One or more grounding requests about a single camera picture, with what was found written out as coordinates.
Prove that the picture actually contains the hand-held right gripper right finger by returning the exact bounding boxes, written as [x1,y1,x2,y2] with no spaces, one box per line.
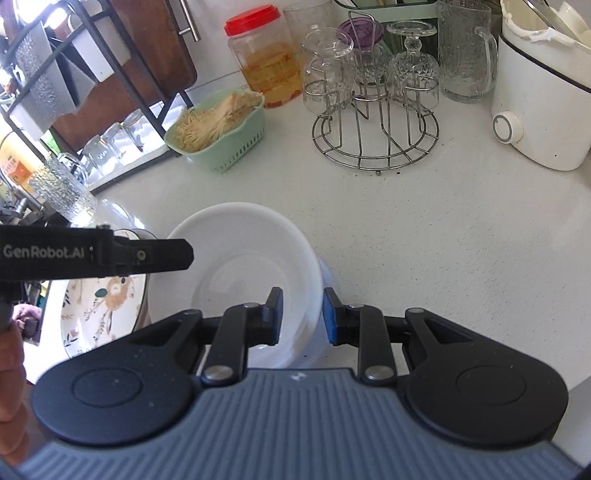
[322,287,476,385]

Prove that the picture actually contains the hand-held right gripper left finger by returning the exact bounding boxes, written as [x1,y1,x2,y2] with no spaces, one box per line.
[126,286,284,388]

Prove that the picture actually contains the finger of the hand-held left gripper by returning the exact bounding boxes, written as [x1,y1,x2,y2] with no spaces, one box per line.
[113,237,195,278]

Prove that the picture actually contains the white bowl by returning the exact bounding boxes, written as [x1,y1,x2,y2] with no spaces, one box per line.
[291,261,356,369]
[165,202,324,370]

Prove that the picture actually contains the animal print ceramic plate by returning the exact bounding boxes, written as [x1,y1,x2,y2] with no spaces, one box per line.
[60,228,160,361]

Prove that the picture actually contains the person's left hand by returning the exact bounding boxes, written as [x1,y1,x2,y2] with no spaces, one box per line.
[0,304,41,457]

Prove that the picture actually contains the chrome faucet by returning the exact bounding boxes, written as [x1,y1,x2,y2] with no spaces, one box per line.
[0,182,35,220]

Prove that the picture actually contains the textured glass tumbler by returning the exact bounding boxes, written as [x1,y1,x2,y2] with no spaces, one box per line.
[28,154,99,228]

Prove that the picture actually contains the yellow oil bottle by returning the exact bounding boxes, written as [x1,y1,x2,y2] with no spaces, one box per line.
[0,131,44,197]

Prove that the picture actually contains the clear drinking glass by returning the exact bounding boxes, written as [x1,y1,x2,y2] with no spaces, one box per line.
[102,122,139,164]
[82,135,114,176]
[122,108,158,151]

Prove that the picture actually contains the white drip tray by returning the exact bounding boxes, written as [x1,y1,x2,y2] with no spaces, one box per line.
[88,99,185,192]

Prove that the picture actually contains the green plastic basket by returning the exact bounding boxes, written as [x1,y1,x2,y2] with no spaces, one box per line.
[164,88,267,174]

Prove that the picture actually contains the dried noodles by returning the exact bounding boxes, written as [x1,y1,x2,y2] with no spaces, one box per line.
[173,90,262,153]

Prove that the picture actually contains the black metal kitchen rack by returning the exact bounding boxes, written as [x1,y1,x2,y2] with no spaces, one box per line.
[0,0,195,195]

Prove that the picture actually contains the grey hanging holder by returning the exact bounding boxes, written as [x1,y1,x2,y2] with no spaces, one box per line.
[46,41,93,116]

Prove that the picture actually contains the textured metal hanging container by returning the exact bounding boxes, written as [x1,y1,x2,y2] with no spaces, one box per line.
[14,23,61,133]

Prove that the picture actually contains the wooden cutting board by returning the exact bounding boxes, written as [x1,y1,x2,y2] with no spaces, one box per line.
[48,0,198,151]

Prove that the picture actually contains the red lid plastic jar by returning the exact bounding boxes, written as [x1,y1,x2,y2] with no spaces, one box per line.
[224,4,303,110]

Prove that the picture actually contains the clear glass cup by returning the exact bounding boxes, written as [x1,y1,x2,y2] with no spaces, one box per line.
[301,27,355,116]

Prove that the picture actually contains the crystal goblet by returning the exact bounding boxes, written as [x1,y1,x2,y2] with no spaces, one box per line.
[387,21,440,112]

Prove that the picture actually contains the purple tinted glass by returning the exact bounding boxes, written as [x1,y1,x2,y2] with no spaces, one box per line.
[338,18,385,88]

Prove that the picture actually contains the textured glass pitcher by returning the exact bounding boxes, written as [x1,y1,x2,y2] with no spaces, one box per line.
[438,0,500,105]

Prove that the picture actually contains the white electric cooker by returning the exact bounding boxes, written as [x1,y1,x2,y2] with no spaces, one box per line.
[490,0,591,172]

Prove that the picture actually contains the green utensil holder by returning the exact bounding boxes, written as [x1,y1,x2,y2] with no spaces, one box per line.
[332,0,440,24]

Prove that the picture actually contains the glass mug with handle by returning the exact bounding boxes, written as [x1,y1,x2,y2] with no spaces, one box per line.
[58,152,90,185]

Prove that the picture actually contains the wire glass holder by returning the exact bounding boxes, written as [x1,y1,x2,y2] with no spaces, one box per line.
[310,9,440,176]

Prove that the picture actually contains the metal cabinet handle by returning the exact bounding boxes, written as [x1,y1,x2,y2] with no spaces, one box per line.
[179,0,202,42]

